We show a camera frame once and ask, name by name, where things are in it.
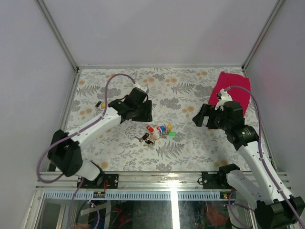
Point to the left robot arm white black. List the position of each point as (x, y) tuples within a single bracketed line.
[(66, 149)]

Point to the black round-head key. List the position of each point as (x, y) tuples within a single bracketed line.
[(145, 136)]

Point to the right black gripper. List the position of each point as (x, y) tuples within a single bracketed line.
[(209, 110)]

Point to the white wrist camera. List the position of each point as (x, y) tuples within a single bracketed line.
[(223, 97), (144, 89)]

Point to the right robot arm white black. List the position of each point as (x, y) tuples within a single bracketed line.
[(274, 205)]

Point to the yellow key tag on ring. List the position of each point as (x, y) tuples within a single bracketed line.
[(169, 127)]

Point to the aluminium front rail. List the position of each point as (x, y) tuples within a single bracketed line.
[(139, 186)]

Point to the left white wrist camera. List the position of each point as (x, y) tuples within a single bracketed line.
[(144, 89)]

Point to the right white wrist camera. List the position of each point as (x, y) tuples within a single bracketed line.
[(223, 97)]

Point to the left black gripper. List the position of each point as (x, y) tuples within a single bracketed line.
[(147, 117)]

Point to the red folded cloth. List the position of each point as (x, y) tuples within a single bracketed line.
[(231, 79)]

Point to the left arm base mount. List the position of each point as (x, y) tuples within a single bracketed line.
[(107, 181)]

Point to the silver key left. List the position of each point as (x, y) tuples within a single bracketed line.
[(140, 139)]

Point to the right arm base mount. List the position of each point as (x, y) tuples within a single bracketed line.
[(213, 180)]

